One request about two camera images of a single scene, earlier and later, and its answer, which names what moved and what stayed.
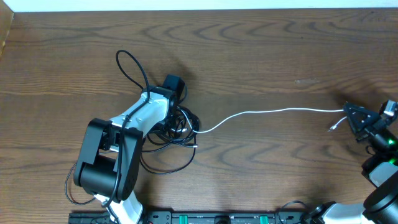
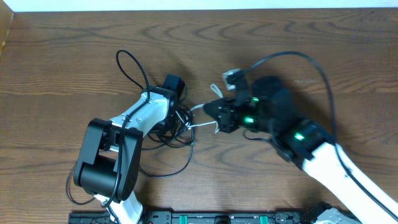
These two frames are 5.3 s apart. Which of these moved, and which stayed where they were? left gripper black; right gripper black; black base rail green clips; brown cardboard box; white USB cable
Moved: white USB cable; right gripper black
Stayed: brown cardboard box; black base rail green clips; left gripper black
